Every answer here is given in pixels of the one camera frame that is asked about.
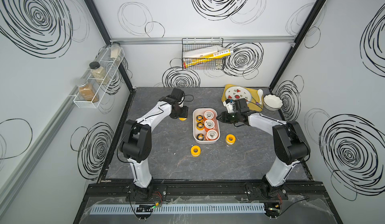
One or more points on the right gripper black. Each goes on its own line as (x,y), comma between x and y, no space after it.
(224,117)

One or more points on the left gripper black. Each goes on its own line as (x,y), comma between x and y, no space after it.
(184,112)

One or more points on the orange sealing tape roll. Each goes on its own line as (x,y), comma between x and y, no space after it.
(208,115)
(211,135)
(209,125)

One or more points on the yellow black tape roll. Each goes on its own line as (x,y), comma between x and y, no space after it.
(200,126)
(199,118)
(200,137)

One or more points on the white plastic storage box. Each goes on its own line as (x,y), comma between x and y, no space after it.
(200,111)

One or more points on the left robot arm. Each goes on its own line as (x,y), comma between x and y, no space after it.
(136,143)

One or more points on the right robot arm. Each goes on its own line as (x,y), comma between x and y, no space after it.
(290,144)

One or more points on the yellow white box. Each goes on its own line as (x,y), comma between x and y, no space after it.
(210,57)

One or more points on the yellow tray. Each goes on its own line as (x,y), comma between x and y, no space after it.
(253,105)

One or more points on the watermelon pattern plate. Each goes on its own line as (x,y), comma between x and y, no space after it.
(237,92)

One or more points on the white spoon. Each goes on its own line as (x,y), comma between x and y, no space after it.
(260,96)

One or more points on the white scalloped bowl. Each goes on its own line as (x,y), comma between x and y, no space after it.
(272,102)

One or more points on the spice jar pale contents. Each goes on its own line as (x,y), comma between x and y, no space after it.
(115,50)

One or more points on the spice jar black lid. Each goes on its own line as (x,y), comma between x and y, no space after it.
(99,73)

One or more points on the spice jar brown contents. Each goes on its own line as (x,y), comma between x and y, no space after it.
(86,90)

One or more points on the black wire wall basket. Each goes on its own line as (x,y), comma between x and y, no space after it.
(197,43)

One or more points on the white wire spice rack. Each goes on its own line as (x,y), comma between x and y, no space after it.
(106,93)

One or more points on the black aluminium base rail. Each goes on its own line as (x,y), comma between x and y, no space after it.
(169,190)

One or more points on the white slotted cable duct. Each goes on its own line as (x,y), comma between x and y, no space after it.
(131,209)

